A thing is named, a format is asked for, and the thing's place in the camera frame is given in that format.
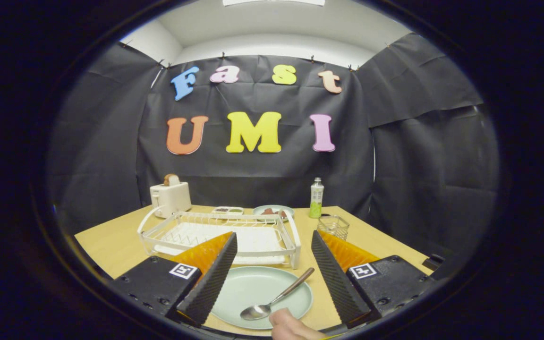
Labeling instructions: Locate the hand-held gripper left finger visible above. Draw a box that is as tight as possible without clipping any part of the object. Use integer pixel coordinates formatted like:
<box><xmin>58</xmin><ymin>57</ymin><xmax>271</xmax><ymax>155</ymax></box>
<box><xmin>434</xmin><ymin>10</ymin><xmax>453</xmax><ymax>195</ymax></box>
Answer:
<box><xmin>107</xmin><ymin>231</ymin><xmax>238</xmax><ymax>329</ymax></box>

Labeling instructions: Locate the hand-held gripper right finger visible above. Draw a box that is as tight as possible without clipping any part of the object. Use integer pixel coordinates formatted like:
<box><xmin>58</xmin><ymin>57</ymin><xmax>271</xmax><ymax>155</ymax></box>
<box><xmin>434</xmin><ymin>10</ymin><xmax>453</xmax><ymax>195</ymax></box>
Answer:
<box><xmin>311</xmin><ymin>230</ymin><xmax>442</xmax><ymax>330</ymax></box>

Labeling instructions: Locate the metal spoon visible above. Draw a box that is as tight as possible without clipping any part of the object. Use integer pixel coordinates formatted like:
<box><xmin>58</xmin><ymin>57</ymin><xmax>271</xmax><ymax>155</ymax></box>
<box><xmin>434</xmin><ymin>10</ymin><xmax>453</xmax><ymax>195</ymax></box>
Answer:
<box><xmin>240</xmin><ymin>267</ymin><xmax>315</xmax><ymax>322</ymax></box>

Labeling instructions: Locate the white toaster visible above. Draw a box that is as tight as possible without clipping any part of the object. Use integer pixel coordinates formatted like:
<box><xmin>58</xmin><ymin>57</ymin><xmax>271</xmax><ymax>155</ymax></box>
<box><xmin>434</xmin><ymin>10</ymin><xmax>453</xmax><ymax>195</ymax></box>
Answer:
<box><xmin>150</xmin><ymin>181</ymin><xmax>192</xmax><ymax>219</ymax></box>

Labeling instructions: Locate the small pale green plate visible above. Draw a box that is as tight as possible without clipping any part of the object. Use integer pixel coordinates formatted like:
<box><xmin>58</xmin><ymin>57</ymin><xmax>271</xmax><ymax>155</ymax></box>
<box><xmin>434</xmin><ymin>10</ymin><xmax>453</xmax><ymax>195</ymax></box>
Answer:
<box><xmin>253</xmin><ymin>204</ymin><xmax>295</xmax><ymax>221</ymax></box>

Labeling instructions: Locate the white wire dish rack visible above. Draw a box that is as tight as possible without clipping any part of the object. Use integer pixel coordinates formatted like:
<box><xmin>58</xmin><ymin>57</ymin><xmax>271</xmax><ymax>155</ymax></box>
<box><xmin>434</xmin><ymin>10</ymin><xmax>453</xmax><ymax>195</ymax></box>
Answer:
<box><xmin>137</xmin><ymin>205</ymin><xmax>302</xmax><ymax>270</ymax></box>

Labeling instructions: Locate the ceiling light panel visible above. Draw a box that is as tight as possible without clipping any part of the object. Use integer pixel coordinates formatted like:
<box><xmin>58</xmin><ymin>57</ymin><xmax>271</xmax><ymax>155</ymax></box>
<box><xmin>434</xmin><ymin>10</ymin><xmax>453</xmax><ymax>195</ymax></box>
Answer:
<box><xmin>222</xmin><ymin>0</ymin><xmax>325</xmax><ymax>7</ymax></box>

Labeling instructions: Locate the metal wire basket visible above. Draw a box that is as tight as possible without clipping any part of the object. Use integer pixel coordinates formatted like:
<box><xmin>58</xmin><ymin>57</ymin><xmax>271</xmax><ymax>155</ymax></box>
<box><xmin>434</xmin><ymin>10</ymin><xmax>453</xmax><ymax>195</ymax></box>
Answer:
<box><xmin>317</xmin><ymin>215</ymin><xmax>350</xmax><ymax>241</ymax></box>

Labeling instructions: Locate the green and white bottle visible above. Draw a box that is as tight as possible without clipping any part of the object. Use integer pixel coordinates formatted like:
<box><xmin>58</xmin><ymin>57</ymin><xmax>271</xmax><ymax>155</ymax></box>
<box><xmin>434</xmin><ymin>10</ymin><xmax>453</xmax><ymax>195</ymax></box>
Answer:
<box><xmin>309</xmin><ymin>177</ymin><xmax>324</xmax><ymax>219</ymax></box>

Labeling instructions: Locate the black backdrop cloth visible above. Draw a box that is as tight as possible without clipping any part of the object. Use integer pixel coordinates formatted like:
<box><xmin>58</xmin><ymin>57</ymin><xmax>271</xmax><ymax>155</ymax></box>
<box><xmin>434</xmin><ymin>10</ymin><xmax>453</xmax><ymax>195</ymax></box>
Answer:
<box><xmin>48</xmin><ymin>33</ymin><xmax>502</xmax><ymax>265</ymax></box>

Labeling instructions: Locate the large pale green plate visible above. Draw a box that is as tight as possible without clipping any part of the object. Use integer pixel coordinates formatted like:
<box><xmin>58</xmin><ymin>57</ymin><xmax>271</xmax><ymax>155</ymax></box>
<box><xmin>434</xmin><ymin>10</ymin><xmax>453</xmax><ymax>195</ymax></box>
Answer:
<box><xmin>211</xmin><ymin>266</ymin><xmax>314</xmax><ymax>330</ymax></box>

